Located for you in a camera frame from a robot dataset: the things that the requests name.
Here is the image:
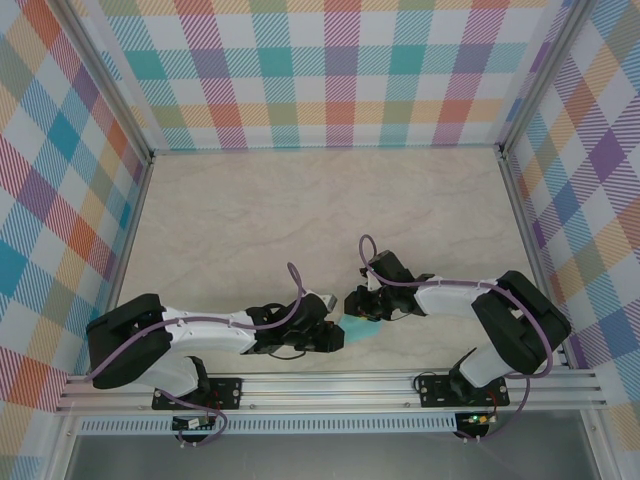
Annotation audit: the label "light blue paper sheet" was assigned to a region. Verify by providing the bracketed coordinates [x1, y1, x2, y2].
[339, 313, 382, 345]

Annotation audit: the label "small black circuit board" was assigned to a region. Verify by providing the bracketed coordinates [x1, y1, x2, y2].
[171, 416, 217, 433]

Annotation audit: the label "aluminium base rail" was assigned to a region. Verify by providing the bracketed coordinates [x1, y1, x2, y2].
[54, 368, 609, 414]

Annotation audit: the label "white slotted cable tray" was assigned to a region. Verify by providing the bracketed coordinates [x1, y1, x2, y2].
[79, 412, 459, 435]

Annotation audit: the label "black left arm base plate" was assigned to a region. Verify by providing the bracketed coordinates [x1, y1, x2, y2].
[152, 377, 244, 412]

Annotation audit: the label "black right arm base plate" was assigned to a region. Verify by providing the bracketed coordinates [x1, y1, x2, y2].
[414, 372, 511, 409]

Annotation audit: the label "aluminium frame side bar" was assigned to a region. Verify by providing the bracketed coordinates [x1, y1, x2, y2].
[92, 154, 156, 376]
[498, 148, 569, 372]

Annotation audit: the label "aluminium frame post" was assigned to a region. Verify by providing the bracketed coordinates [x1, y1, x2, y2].
[58, 0, 155, 164]
[498, 0, 587, 154]

